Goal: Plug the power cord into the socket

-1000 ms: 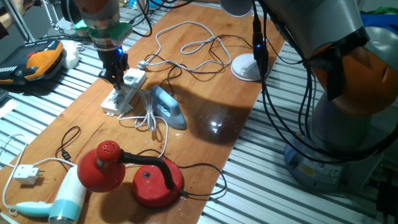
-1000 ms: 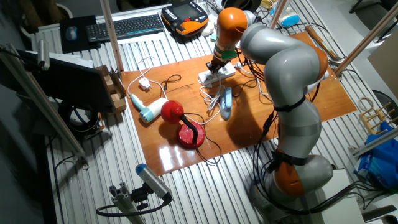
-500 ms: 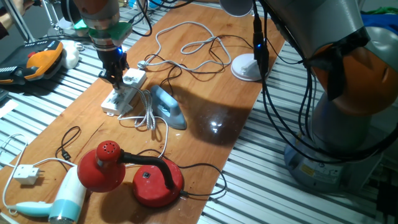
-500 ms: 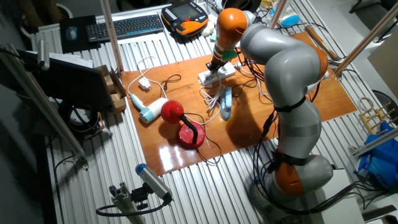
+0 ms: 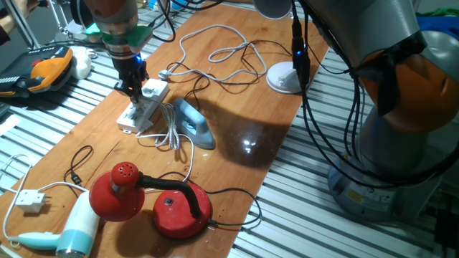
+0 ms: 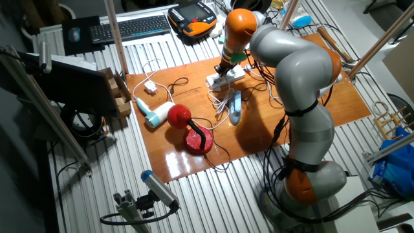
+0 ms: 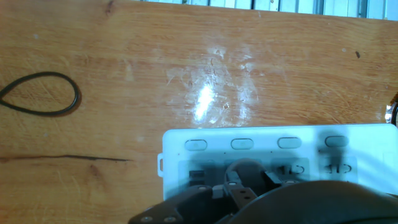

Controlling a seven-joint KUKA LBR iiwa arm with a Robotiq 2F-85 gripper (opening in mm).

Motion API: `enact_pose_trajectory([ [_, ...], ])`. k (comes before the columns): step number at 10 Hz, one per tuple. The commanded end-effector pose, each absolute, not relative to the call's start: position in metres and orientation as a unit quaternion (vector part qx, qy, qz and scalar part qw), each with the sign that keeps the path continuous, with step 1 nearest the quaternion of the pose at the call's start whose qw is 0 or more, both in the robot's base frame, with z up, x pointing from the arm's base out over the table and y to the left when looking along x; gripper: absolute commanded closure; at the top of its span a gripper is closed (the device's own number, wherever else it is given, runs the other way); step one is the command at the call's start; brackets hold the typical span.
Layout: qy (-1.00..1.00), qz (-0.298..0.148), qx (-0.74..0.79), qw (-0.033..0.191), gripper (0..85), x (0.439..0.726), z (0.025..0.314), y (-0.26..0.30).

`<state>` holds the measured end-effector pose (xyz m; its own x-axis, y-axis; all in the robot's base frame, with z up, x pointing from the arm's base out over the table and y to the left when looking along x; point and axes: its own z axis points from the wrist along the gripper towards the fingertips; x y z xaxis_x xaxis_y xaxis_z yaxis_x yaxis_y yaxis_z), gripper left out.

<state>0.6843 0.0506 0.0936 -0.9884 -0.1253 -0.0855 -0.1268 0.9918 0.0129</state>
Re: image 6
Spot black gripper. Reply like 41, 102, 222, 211
213, 60, 236, 79

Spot braided iron cord round plug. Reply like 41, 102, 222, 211
212, 74, 235, 116

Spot white power strip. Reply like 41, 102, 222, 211
205, 64, 246, 91

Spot white square plug adapter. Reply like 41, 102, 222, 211
144, 80, 158, 94

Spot white rounded gadget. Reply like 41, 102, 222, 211
208, 22, 224, 39

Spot orange black teach pendant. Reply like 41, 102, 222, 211
167, 1, 218, 38

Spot red desk lamp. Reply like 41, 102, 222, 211
166, 103, 214, 155

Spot black filament spool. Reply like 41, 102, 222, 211
230, 0, 273, 14

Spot white and blue hair dryer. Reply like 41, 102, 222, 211
135, 96, 176, 129

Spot glossy wooden board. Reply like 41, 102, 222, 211
125, 32, 373, 184

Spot blue and white gadget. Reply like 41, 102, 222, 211
289, 12, 313, 30

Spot black keyboard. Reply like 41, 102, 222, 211
89, 14, 171, 45

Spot brown cardboard boxes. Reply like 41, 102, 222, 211
98, 67, 133, 120

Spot black monitor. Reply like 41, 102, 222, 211
17, 51, 120, 119

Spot black mouse pad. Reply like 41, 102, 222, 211
61, 16, 106, 56

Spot grey computer mouse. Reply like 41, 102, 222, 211
68, 27, 82, 43

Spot wooden dish rack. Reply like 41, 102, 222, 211
373, 105, 414, 140

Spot brown board panel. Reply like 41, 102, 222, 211
383, 38, 414, 104

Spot short aluminium bar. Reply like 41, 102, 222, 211
362, 131, 414, 164

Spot blue plastic bag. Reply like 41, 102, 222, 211
368, 126, 414, 198

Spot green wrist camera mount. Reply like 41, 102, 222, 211
218, 35, 248, 64

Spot white hair dryer cord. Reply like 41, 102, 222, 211
131, 58, 232, 131

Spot thick white power strip cord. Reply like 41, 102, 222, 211
244, 63, 285, 101

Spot thin black red-lamp cord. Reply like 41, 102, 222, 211
166, 76, 231, 172

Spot light wooden upright post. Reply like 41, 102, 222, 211
277, 0, 300, 32

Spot slim aluminium upright post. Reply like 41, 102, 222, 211
103, 0, 129, 77

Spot wooden handled tool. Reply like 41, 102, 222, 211
316, 25, 356, 65

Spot silver depth camera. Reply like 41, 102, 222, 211
140, 170, 180, 210

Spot black camera clamp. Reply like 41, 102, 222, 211
135, 193, 157, 219

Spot beige diagonal post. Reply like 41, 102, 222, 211
347, 1, 414, 80

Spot aluminium profile camera stand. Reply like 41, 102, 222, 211
113, 189, 153, 233

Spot grey diagonal frame bar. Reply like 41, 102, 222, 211
0, 45, 93, 177

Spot black camera cable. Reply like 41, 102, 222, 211
99, 206, 179, 227

